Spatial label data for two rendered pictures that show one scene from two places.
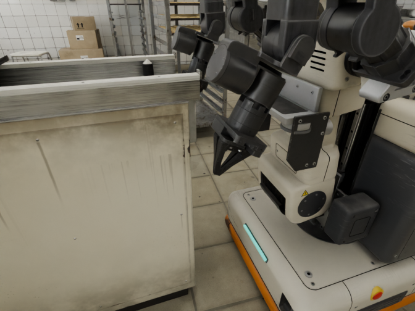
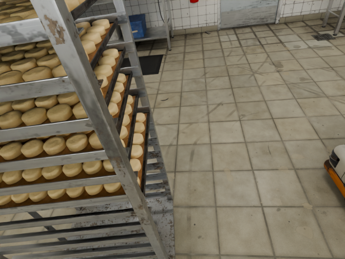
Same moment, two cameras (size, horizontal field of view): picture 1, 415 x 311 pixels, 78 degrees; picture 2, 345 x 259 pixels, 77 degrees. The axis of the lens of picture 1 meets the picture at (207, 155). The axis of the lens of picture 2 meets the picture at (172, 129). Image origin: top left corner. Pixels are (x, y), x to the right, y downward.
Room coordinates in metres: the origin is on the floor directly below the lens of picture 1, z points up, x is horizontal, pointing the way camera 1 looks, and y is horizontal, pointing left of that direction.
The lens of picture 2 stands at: (1.72, 0.52, 1.39)
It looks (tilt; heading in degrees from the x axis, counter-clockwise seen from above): 41 degrees down; 295
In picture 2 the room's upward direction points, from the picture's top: 10 degrees counter-clockwise
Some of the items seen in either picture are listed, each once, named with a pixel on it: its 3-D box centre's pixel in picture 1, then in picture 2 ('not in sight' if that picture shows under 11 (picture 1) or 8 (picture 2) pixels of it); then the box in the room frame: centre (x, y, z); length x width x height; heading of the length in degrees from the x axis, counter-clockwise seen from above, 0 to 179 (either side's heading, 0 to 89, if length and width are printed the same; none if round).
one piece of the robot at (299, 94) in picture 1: (283, 115); not in sight; (0.70, -0.22, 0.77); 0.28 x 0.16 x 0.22; 18
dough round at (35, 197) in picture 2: not in sight; (38, 192); (2.29, 0.32, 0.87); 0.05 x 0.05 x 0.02
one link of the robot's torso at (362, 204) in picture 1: (310, 202); not in sight; (0.68, -0.36, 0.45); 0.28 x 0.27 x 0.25; 18
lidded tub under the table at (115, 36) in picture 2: not in sight; (110, 29); (4.20, -2.92, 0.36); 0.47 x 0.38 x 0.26; 104
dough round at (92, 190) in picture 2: not in sight; (94, 186); (2.13, 0.26, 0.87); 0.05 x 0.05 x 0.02
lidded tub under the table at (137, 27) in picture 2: not in sight; (134, 26); (3.76, -3.04, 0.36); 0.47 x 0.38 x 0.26; 106
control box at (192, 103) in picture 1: (181, 106); not in sight; (0.77, 0.08, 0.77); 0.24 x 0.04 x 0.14; 18
